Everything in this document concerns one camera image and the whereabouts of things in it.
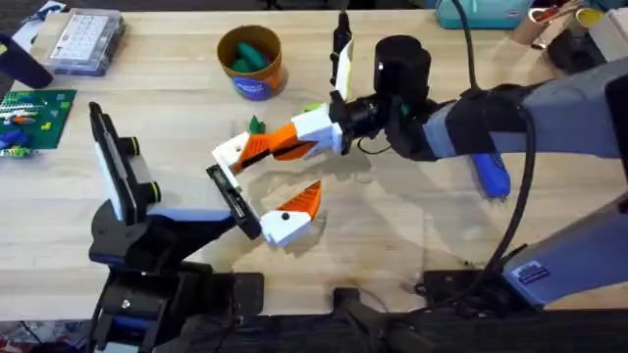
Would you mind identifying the right wrist upright plate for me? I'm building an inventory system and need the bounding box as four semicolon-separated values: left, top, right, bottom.
329;9;355;103

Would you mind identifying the thin black wire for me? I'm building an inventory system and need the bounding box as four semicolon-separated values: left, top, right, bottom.
356;136;394;156

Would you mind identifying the black rail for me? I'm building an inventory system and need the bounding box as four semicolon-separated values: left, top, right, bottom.
161;271;628;353

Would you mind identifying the wrist upright plate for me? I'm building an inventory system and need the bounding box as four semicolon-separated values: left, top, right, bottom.
87;101;139;227
329;9;355;103

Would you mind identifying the green board with blocks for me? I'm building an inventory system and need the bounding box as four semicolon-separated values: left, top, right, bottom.
0;88;79;159

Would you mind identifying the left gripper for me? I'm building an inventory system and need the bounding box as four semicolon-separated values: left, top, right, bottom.
89;130;324;270

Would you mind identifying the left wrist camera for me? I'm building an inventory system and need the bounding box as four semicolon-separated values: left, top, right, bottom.
117;135;163;207

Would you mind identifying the teal box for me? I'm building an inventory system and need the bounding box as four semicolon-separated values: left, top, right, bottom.
434;0;534;30

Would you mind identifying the beige box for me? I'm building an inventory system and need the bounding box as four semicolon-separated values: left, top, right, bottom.
588;8;628;63

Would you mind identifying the black cable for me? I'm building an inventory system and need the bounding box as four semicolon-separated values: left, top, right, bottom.
416;108;538;308
450;0;482;93

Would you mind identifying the red-handled tool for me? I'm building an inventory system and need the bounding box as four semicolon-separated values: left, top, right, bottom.
532;0;583;24

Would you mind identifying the cardboard tube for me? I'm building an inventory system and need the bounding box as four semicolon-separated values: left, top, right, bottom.
509;5;556;48

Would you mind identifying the clear plastic parts box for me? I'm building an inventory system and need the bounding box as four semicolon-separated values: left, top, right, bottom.
42;8;127;77

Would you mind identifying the left wrist upright plate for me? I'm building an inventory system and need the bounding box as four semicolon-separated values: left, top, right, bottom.
87;101;139;227

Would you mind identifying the white and blue booklet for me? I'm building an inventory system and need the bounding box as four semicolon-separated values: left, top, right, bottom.
10;0;68;50

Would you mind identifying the orange ribbed wedge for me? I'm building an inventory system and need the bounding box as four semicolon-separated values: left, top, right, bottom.
230;127;290;175

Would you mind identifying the brown tub with green toys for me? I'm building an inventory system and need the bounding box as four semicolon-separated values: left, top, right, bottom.
217;24;288;102

